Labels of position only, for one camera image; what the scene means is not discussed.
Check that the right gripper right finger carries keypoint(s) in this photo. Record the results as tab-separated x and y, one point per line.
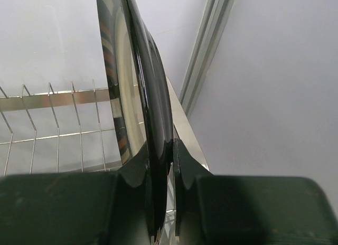
226	209

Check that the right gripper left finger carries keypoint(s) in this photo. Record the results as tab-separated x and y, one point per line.
78	208

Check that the black rimmed beige plate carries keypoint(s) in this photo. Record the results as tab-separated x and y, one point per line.
140	100

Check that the steel dish rack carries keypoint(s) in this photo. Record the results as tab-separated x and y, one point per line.
67	131

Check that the right aluminium frame post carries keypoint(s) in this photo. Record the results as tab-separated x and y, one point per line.
214	19

